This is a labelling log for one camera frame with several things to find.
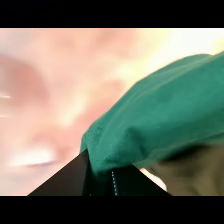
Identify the dark green T-shirt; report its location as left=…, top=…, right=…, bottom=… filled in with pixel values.
left=79, top=50, right=224, bottom=177

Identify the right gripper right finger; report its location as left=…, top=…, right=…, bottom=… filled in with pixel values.
left=110, top=164, right=171, bottom=197

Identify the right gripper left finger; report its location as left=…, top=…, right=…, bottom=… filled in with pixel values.
left=28, top=148, right=92, bottom=197

